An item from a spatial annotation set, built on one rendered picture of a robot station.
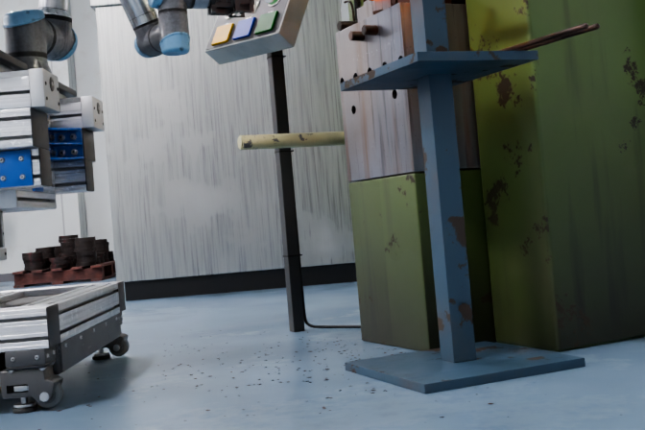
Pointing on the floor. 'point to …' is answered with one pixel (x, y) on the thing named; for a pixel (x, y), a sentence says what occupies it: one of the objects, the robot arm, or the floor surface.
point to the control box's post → (286, 195)
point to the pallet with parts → (67, 262)
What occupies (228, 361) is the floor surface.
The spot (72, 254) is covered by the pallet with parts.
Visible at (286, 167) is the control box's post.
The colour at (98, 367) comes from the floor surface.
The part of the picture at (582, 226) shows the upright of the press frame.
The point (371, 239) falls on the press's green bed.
